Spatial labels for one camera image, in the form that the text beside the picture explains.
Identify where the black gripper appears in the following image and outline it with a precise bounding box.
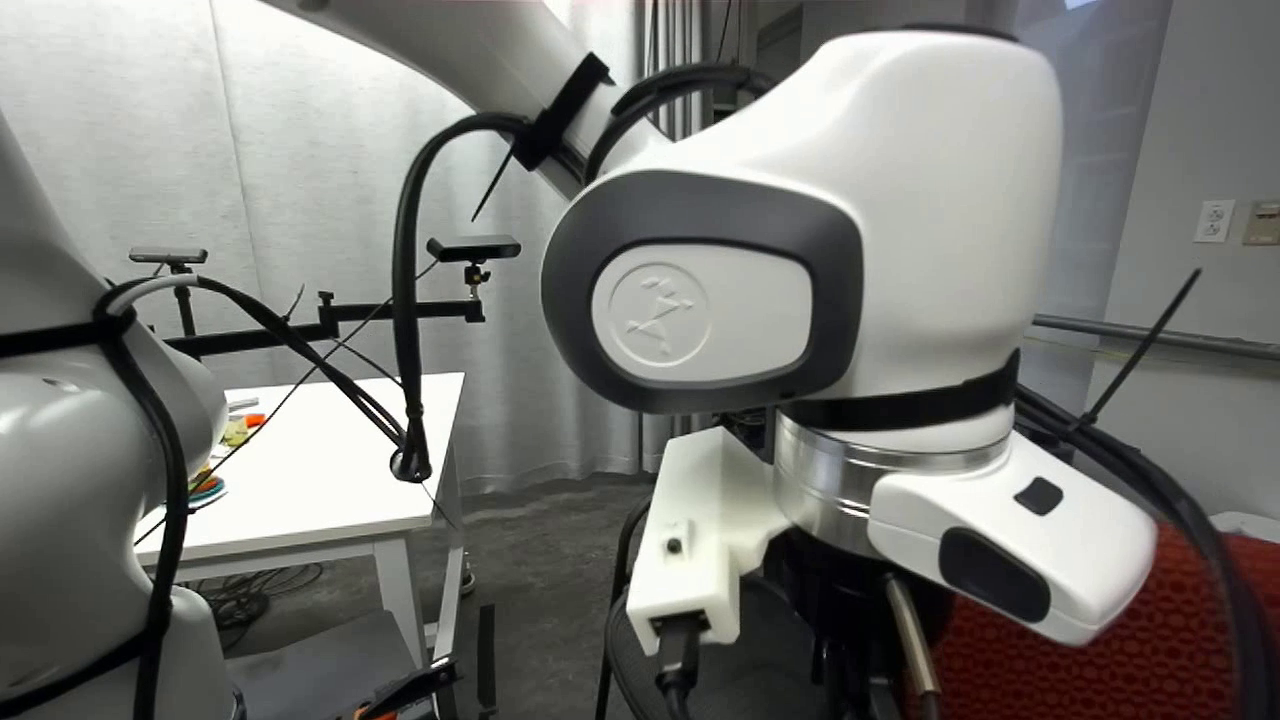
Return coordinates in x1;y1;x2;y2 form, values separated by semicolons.
766;528;924;720

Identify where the orange rotating office chair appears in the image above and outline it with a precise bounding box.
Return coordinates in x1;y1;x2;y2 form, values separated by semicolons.
924;515;1280;720

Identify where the grey chair seat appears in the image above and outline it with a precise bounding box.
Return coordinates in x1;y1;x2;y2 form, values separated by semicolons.
232;607;431;720

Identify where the white square table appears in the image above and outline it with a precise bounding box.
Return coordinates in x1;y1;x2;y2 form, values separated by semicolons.
132;369;471;671

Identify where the colourful round plate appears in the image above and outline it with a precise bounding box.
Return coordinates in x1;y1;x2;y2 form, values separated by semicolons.
182;455;232;515

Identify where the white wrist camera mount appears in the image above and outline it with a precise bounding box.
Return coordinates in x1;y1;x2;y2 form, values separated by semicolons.
620;423;792;659

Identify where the black cable with zip tie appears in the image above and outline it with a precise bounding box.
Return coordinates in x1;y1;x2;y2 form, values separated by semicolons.
1012;264;1280;720

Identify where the grey wall rail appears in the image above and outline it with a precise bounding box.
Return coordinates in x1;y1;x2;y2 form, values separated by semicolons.
1030;310;1280;359

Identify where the black camera on jointed arm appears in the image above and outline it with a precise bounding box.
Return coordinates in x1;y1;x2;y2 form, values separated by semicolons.
425;231;522;264

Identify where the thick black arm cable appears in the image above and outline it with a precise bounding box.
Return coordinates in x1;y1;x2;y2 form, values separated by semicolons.
385;56;777;488

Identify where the black jointed camera arm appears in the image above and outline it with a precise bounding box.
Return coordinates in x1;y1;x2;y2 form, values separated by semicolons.
165;259;490;359

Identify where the beige wall plate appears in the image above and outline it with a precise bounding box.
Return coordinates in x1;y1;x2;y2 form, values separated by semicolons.
1239;195;1280;246

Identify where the small black camera on post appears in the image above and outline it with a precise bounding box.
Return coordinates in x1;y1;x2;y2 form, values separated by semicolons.
129;243;211;335

